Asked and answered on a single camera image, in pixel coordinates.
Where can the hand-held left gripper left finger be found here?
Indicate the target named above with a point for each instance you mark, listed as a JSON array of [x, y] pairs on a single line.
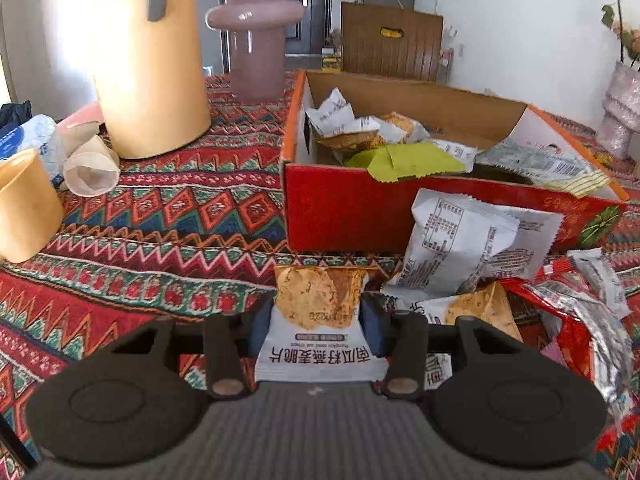
[[261, 327]]

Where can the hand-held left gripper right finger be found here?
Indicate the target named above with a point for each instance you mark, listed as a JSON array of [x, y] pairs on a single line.
[[372, 327]]

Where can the white cracker snack packet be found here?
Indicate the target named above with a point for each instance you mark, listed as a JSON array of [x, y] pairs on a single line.
[[480, 305], [320, 310], [350, 140], [400, 125]]

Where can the red cardboard box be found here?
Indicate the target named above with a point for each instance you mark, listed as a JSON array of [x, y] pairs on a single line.
[[350, 210]]

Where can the green snack packet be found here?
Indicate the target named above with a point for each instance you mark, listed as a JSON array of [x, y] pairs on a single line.
[[400, 160]]

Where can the long silver snack packet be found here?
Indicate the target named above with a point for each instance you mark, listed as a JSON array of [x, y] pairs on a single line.
[[520, 157]]

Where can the patterned red tablecloth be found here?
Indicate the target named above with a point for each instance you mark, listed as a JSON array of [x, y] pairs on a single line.
[[150, 220]]

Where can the small white snack packet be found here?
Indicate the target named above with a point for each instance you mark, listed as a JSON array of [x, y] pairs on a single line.
[[455, 150]]

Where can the pile of red silver packets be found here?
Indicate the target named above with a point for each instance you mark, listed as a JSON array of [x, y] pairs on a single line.
[[590, 320]]

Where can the crumpled white snack packet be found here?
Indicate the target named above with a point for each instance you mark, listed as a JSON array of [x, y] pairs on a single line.
[[335, 110]]

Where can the beige paper cup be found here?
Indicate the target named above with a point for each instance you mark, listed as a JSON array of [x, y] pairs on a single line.
[[90, 170]]

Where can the yellow striped snack packet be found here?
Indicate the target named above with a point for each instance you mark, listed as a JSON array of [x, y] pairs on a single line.
[[580, 184]]

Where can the yellow cup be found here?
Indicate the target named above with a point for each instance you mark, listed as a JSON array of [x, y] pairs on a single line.
[[30, 210]]

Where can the yellow thermos jug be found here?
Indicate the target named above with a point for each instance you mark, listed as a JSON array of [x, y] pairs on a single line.
[[150, 85]]

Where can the wooden chair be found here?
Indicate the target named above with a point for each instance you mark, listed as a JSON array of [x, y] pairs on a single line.
[[390, 60]]

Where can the pinkish paper cup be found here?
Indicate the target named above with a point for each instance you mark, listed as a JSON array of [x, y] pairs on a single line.
[[80, 120]]

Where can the blue tissue pack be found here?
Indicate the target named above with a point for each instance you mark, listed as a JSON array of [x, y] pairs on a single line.
[[30, 132]]

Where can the dark entrance door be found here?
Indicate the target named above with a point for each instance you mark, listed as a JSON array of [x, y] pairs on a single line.
[[315, 10]]

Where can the black bag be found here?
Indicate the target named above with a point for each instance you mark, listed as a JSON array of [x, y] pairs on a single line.
[[15, 115]]

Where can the pink textured vase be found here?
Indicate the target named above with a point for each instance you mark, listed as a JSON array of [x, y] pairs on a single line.
[[620, 110]]

